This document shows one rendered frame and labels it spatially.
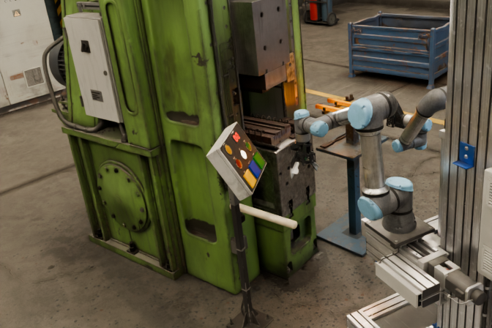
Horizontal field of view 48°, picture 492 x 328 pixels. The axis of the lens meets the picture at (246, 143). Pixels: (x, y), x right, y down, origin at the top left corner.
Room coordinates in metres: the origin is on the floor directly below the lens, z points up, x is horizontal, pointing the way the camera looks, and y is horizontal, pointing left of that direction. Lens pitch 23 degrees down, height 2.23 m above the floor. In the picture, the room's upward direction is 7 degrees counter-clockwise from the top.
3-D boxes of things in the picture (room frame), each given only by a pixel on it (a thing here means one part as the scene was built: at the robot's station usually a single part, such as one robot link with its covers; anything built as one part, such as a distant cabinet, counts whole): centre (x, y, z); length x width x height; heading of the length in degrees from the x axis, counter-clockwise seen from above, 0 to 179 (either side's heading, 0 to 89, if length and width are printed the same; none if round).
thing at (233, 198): (2.51, 0.09, 0.54); 0.04 x 0.04 x 1.08; 49
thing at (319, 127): (2.40, -0.35, 1.23); 0.11 x 0.11 x 0.08; 31
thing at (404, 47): (6.78, -2.13, 0.36); 1.20 x 0.80 x 0.72; 44
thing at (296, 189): (3.17, -0.08, 0.69); 0.56 x 0.38 x 0.45; 49
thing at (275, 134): (3.12, -0.05, 0.96); 0.42 x 0.20 x 0.09; 49
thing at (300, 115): (2.47, -0.29, 1.23); 0.09 x 0.08 x 0.11; 31
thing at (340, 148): (3.29, -0.70, 0.71); 0.40 x 0.30 x 0.02; 131
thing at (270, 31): (3.15, -0.08, 1.56); 0.42 x 0.39 x 0.40; 49
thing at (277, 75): (3.12, -0.05, 1.32); 0.42 x 0.20 x 0.10; 49
